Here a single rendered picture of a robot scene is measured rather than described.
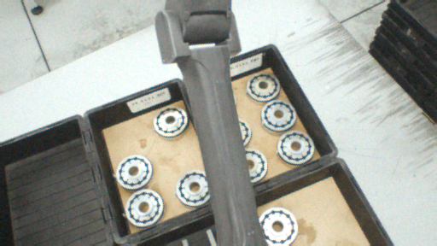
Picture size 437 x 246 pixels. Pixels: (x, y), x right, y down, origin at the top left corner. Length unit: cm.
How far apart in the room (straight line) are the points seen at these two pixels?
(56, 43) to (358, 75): 191
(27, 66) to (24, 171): 148
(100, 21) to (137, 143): 164
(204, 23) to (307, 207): 67
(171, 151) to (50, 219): 38
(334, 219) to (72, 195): 72
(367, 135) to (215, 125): 89
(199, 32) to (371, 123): 93
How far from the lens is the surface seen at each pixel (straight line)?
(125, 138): 119
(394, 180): 130
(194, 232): 105
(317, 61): 146
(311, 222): 106
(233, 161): 51
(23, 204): 124
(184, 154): 113
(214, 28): 53
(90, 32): 268
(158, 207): 106
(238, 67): 118
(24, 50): 279
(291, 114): 114
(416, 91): 202
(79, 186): 118
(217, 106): 51
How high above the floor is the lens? 185
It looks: 62 degrees down
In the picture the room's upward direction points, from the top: 9 degrees counter-clockwise
